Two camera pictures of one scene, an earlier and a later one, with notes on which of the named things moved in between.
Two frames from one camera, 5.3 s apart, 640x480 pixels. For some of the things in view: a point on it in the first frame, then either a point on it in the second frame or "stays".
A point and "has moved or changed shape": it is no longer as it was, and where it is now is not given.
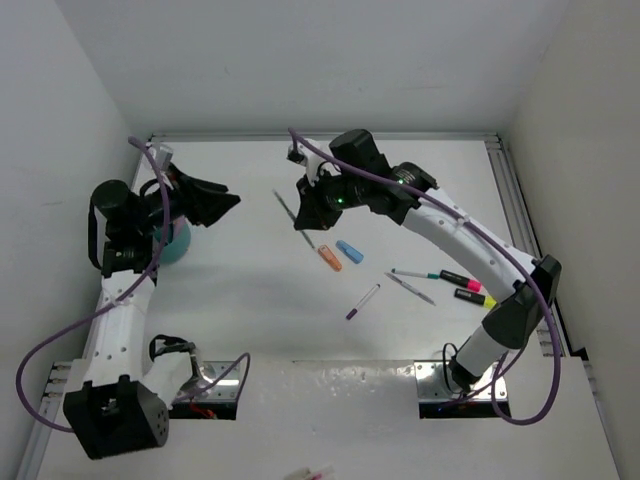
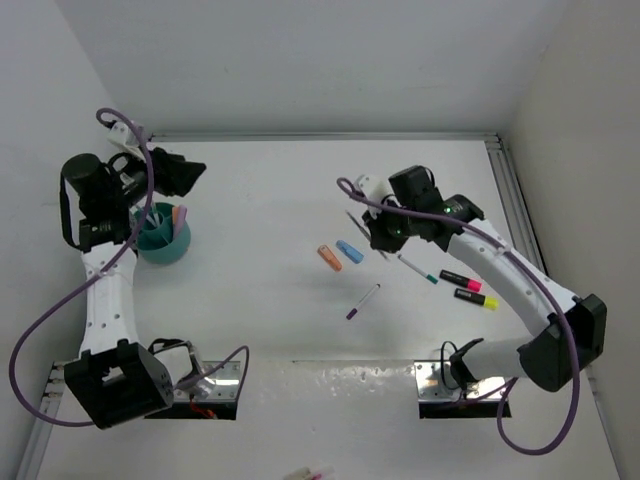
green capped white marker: x=430 y=275 has moved or changed shape
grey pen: x=415 y=291 -> x=364 y=232
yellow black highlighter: x=487 y=301 stays
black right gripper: x=311 y=213 -> x=378 y=237
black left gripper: x=192 y=197 -> x=172 y=175
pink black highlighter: x=460 y=280 stays
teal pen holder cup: x=177 y=241 stays
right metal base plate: x=431 y=383 stays
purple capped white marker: x=353 y=312 stays
